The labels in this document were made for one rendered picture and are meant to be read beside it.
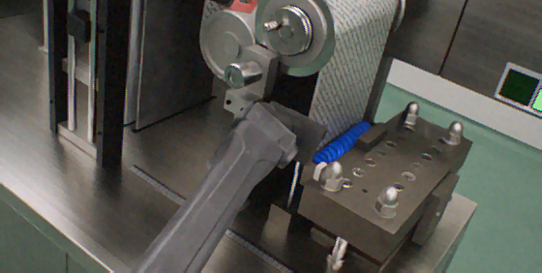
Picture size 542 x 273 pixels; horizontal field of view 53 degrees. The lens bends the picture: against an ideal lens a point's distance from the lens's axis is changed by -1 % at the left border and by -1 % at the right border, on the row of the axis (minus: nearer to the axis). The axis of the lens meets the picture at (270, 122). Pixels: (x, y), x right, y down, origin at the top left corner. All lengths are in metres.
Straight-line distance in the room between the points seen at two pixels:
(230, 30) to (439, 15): 0.41
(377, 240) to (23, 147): 0.68
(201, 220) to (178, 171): 0.58
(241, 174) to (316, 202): 0.33
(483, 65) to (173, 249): 0.77
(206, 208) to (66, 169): 0.59
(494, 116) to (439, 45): 2.56
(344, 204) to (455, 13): 0.44
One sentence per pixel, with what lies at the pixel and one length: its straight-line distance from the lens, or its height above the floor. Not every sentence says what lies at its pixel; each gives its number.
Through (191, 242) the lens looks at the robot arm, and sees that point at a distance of 0.48.
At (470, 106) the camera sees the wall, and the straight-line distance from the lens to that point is 3.67.
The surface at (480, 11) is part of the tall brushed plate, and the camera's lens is 1.08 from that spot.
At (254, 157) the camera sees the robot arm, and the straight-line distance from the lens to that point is 0.60.
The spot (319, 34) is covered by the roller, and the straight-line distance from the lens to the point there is 0.82.
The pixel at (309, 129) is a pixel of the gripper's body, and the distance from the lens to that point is 0.82.
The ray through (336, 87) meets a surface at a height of 1.16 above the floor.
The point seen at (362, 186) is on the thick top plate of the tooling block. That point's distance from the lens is 0.92.
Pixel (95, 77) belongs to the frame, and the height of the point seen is 1.06.
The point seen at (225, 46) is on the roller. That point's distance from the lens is 0.95.
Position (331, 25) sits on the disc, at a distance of 0.81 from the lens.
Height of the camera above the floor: 1.54
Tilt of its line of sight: 30 degrees down
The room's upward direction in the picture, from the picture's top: 12 degrees clockwise
